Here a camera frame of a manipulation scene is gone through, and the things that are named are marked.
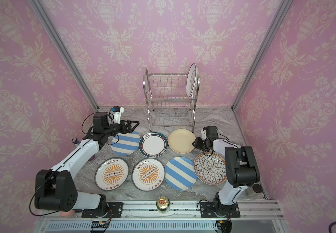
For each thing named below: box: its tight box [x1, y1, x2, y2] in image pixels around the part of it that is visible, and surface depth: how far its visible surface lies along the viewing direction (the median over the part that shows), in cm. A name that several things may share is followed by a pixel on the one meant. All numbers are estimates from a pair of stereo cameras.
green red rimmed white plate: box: [138, 132, 168, 158], surface depth 100 cm
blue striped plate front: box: [164, 156, 198, 191], surface depth 87 cm
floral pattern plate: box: [193, 152, 227, 186], surface depth 89 cm
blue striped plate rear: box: [111, 131, 141, 156], surface depth 97 cm
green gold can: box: [156, 195, 170, 215], surface depth 69 cm
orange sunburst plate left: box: [94, 157, 130, 191], surface depth 87 cm
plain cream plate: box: [168, 128, 197, 154], surface depth 101 cm
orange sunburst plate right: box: [131, 157, 166, 192], surface depth 87 cm
